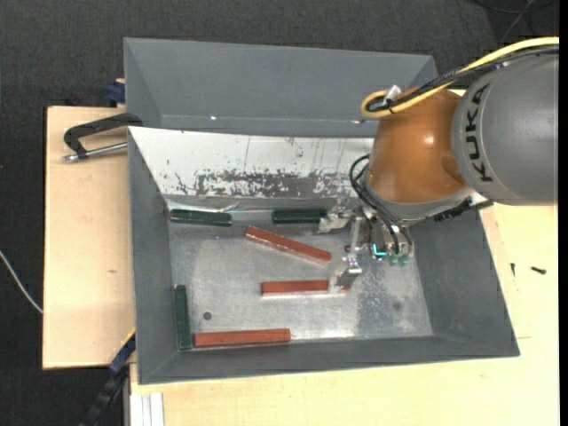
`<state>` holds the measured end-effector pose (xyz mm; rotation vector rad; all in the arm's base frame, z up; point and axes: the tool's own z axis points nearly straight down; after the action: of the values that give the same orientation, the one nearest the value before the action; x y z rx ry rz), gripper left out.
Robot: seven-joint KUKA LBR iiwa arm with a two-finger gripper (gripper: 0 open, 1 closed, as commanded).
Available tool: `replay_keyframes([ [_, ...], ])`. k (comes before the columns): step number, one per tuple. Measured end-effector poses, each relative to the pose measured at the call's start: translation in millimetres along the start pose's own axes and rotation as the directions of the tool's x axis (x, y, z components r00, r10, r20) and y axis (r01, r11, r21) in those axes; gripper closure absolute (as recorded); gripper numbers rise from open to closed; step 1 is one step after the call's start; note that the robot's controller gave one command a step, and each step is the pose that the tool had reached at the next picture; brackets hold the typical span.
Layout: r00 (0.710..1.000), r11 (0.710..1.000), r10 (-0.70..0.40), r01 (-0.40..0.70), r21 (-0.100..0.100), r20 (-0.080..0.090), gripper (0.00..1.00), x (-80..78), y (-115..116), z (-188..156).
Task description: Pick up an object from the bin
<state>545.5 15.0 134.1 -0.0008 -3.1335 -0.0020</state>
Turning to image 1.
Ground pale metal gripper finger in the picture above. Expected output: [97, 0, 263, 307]
[328, 256, 364, 294]
[318, 208, 357, 234]

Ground dark green flat block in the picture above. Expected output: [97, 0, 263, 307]
[170, 208, 233, 228]
[271, 208, 328, 225]
[172, 284, 193, 351]

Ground red-brown flat block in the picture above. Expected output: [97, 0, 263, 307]
[193, 327, 293, 349]
[244, 225, 333, 266]
[260, 279, 352, 299]

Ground grey metal bin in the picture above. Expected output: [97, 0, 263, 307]
[122, 36, 521, 385]

